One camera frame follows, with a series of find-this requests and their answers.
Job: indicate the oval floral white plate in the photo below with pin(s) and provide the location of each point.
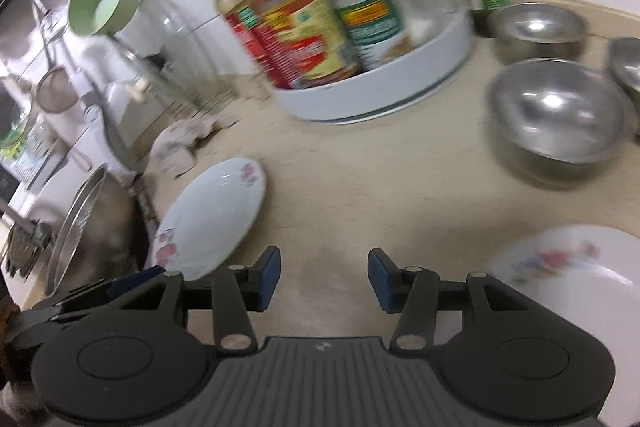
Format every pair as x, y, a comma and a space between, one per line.
210, 217

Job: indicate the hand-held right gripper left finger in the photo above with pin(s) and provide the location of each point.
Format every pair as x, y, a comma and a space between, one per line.
266, 279

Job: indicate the steel cooking pot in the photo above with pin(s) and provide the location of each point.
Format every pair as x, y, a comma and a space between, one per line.
112, 247

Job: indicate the glass pot lid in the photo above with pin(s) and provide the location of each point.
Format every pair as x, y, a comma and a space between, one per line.
75, 227

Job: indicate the round floral white plate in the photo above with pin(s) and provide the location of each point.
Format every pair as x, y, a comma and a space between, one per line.
565, 267

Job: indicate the clear glass jar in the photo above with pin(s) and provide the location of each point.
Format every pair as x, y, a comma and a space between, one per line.
175, 52

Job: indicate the crumpled dish cloth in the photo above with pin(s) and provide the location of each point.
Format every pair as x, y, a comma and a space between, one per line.
185, 142

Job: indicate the metal mesh strainer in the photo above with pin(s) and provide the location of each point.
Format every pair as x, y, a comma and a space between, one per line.
56, 89

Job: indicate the large stainless steel bowl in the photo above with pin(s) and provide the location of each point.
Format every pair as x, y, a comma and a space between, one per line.
555, 117

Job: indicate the white rotating condiment rack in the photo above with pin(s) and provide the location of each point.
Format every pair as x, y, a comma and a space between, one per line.
400, 77

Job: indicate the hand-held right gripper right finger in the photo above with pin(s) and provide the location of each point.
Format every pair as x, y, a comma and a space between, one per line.
382, 279

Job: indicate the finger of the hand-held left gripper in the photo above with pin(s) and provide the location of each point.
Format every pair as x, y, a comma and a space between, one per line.
132, 281

